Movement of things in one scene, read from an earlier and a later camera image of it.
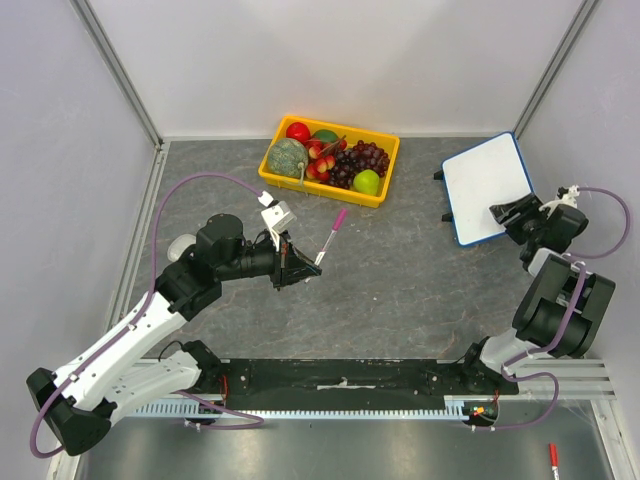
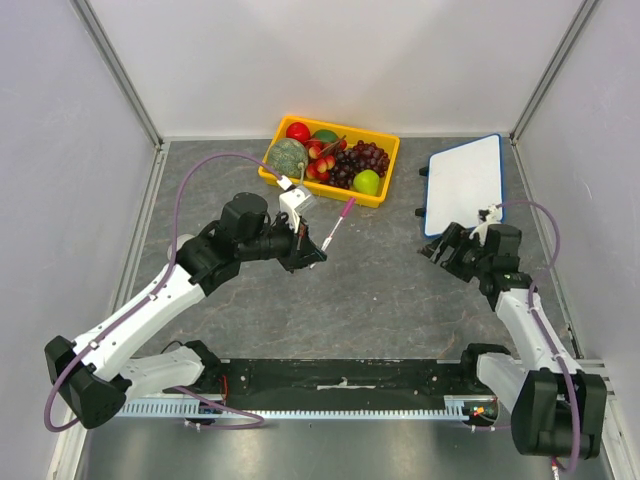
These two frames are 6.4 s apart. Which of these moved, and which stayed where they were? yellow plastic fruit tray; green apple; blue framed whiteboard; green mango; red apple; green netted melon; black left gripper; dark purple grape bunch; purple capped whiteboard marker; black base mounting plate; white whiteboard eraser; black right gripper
Moved: black right gripper; black left gripper; blue framed whiteboard; purple capped whiteboard marker
Stayed: red apple; yellow plastic fruit tray; black base mounting plate; green apple; white whiteboard eraser; green netted melon; green mango; dark purple grape bunch
